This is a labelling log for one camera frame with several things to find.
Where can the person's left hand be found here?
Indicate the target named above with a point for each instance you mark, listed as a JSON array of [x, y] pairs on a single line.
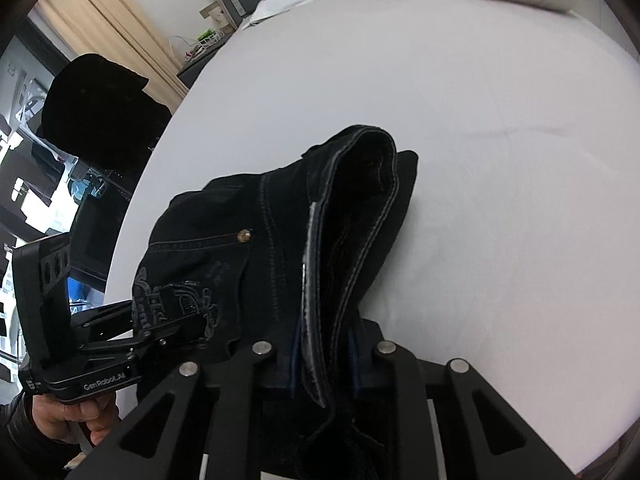
[[54, 419]]

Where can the beige curtain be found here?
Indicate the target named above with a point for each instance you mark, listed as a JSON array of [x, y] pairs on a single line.
[[121, 32]]

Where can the black denim pants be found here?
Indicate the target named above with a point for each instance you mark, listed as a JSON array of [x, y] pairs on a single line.
[[299, 245]]

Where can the large glass window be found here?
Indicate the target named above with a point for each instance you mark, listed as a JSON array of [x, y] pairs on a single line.
[[45, 191]]

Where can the dark grey nightstand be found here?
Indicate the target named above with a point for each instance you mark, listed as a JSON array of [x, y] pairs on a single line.
[[191, 70]]

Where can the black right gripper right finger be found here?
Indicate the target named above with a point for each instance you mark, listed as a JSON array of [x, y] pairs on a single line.
[[416, 419]]

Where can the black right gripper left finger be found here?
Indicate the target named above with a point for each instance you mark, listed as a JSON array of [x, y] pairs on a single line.
[[201, 422]]

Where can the black cloth on chair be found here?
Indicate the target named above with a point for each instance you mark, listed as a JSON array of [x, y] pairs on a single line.
[[98, 111]]

